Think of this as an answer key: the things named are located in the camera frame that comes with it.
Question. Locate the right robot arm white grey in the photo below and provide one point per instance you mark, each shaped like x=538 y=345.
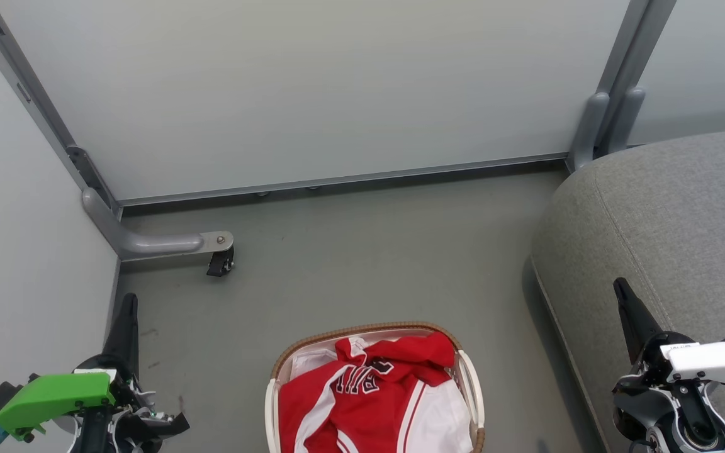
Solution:
x=683 y=434

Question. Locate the white laundry basket brown rim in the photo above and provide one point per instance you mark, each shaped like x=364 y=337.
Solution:
x=472 y=390

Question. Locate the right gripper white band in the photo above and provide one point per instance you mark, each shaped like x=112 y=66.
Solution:
x=715 y=363

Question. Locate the black caster wheel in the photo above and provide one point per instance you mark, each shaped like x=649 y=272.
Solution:
x=220 y=263

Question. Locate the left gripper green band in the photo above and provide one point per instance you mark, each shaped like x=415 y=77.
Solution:
x=54 y=396

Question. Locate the grey fabric sofa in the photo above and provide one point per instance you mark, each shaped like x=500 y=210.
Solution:
x=671 y=239

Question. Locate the white partition panel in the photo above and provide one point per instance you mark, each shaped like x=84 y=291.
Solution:
x=16 y=264
x=312 y=88
x=708 y=63

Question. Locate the grey partition bottom rail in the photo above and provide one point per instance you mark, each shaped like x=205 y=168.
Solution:
x=337 y=181

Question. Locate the red and white jersey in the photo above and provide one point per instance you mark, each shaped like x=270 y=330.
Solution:
x=369 y=415

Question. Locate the grey partition frame post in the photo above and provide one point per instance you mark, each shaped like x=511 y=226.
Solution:
x=29 y=94
x=630 y=44

